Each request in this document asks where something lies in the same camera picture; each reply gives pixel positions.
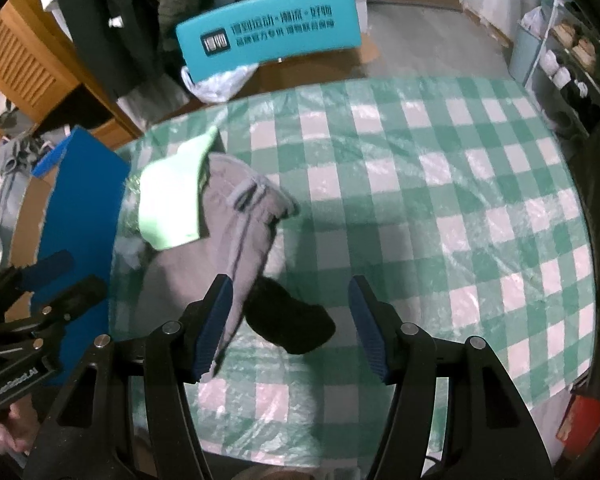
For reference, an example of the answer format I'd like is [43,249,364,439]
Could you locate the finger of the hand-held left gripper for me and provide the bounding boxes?
[10,275,108,356]
[0,251,75,313]

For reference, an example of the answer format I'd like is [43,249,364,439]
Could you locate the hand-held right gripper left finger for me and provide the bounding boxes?
[22,274,236,480]

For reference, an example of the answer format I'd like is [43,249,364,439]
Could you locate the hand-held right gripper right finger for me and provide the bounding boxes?
[347,275,556,480]

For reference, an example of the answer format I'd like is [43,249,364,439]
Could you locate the black sock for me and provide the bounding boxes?
[242,275,337,356]

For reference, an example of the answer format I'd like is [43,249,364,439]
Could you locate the grey cloth garment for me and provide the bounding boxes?
[142,152,301,383]

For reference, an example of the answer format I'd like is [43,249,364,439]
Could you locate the light green cloth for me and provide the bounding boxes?
[137,127,221,252]

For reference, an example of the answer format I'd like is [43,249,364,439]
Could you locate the person's left hand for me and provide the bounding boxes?
[0,400,46,457]

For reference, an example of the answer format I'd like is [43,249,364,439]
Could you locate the blue board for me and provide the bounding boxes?
[32,127,131,376]

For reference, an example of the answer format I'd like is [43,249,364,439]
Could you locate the grey clothes pile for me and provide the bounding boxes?
[0,135,58,188]

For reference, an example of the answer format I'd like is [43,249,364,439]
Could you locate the green white checkered tablecloth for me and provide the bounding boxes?
[107,77,596,461]

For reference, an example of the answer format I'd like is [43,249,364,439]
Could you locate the wooden cabinet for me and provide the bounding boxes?
[0,0,146,153]

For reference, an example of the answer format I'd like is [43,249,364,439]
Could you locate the red box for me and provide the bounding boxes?
[555,392,600,462]

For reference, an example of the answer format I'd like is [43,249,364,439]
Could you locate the white plastic bag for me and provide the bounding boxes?
[180,62,262,104]

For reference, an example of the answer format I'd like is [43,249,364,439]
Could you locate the dark hanging jackets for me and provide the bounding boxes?
[45,0,181,103]

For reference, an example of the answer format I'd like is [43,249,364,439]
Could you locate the black shoe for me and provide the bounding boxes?
[561,81,589,104]

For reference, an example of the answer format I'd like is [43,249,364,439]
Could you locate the light blue bin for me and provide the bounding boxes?
[507,25,547,87]

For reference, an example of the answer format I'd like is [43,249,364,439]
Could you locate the shoe rack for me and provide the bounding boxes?
[517,0,600,142]

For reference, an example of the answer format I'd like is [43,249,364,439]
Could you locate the white bin bag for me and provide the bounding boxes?
[522,7,549,37]

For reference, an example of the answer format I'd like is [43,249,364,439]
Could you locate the beige shoe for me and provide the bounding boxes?
[551,24,579,47]
[571,36,599,62]

